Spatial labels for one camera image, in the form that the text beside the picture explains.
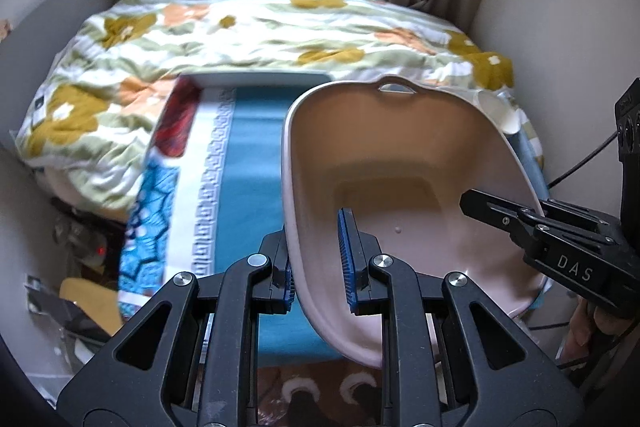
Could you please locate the pink plastic basin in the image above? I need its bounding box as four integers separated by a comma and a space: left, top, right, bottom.
281, 77, 544, 367

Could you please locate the cream ceramic bowl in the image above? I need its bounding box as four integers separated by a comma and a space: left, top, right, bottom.
473, 89, 521, 135

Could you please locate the right hand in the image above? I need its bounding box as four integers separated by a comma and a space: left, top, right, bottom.
560, 297, 639, 369

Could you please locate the blue patterned tablecloth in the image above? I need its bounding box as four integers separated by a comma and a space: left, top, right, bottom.
117, 70, 551, 368

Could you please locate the floral quilt blanket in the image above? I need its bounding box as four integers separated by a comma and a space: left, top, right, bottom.
12, 0, 514, 218

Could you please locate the black cable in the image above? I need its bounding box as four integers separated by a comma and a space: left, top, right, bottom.
546, 131, 622, 189

